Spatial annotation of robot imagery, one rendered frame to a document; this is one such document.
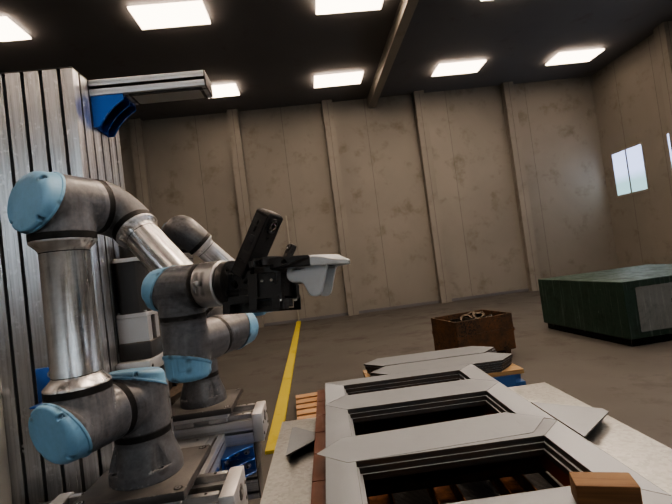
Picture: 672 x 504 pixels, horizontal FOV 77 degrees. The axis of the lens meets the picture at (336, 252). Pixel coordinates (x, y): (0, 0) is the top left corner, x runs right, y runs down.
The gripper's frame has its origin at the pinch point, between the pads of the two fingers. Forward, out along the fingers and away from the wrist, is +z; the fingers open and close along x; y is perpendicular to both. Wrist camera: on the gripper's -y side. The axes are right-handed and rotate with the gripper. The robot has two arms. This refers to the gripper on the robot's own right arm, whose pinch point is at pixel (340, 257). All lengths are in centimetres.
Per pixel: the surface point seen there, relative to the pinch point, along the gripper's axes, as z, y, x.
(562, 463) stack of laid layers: 31, 53, -76
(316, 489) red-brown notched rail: -33, 57, -55
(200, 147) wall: -725, -455, -858
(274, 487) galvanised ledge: -62, 70, -81
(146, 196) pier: -854, -320, -790
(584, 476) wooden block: 33, 47, -52
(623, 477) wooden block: 41, 47, -53
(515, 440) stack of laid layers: 20, 50, -82
